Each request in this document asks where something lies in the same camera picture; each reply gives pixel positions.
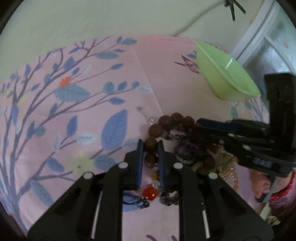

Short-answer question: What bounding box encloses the orange bead pendant black cord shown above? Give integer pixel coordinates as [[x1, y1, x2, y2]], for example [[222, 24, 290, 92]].
[[122, 186, 159, 209]]

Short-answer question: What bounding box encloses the brown wooden bead bracelet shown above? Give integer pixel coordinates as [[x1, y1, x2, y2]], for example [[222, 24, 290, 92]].
[[144, 112, 220, 175]]

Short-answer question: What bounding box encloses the purple bead bracelet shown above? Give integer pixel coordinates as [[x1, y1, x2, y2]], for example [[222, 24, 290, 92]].
[[164, 132, 208, 165]]

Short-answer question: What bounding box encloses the pink floral tablecloth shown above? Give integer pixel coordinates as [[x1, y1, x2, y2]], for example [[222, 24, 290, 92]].
[[0, 35, 279, 241]]

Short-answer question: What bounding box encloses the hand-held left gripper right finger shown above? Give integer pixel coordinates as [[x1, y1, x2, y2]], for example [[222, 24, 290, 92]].
[[158, 140, 274, 241]]

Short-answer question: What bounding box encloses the black tape cross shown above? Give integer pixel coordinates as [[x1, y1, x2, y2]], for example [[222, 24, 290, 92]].
[[224, 0, 246, 22]]

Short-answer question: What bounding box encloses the grey wall cable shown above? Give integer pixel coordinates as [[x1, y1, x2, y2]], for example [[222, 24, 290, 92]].
[[172, 0, 230, 37]]

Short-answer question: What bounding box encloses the mixed colour bead bracelet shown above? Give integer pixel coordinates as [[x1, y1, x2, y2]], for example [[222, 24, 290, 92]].
[[151, 162, 180, 206]]

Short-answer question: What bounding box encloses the gold chain necklace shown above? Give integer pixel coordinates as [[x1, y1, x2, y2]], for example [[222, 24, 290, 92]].
[[217, 148, 239, 191]]

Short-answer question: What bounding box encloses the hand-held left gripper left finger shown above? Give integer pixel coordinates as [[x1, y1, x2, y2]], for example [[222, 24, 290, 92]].
[[27, 138, 145, 241]]

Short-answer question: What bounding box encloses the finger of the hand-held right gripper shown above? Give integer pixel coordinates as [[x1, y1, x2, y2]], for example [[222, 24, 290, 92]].
[[189, 126, 255, 167], [196, 118, 270, 141]]

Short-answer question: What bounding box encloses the white window frame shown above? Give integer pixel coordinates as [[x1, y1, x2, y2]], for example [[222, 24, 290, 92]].
[[231, 0, 296, 75]]

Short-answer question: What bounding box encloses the clear crystal pendant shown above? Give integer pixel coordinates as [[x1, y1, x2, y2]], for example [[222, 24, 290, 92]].
[[136, 106, 158, 124]]

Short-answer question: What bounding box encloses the green plastic tray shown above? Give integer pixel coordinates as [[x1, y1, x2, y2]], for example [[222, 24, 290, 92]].
[[195, 41, 262, 100]]

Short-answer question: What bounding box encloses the person's right hand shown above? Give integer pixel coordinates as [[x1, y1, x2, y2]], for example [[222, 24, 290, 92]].
[[250, 171, 273, 202]]

